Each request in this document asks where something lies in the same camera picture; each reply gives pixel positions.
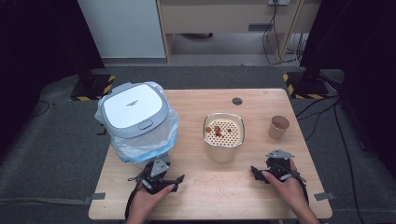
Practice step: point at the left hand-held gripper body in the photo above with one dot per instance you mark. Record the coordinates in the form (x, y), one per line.
(158, 168)

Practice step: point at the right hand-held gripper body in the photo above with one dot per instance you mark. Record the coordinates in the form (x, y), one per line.
(278, 163)

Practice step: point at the translucent plastic bin bag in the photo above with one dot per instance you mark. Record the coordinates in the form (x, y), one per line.
(149, 146)

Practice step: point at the brown paper cup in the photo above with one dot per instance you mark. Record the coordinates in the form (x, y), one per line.
(275, 132)

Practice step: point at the beige container with strainer top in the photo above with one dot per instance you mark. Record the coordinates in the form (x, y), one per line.
(222, 152)

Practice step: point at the person's right hand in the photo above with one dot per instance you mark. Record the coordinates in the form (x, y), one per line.
(289, 193)

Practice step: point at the person's left hand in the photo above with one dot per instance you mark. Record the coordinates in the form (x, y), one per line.
(143, 202)

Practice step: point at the grey tape strip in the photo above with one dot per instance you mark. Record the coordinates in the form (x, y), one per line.
(325, 196)

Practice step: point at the brown food scraps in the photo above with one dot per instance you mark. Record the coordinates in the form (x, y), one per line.
(218, 130)

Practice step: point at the round grey table grommet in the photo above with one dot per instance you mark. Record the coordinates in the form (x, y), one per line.
(237, 101)

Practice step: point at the black stand with striped base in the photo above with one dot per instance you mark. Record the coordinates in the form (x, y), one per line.
(93, 88)
(308, 88)

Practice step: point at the white cabinet panel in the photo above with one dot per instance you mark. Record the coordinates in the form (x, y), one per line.
(124, 28)

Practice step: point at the light wooden desk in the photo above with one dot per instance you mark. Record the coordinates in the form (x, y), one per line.
(214, 17)

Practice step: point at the white power strip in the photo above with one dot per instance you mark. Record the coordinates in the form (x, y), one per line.
(279, 2)

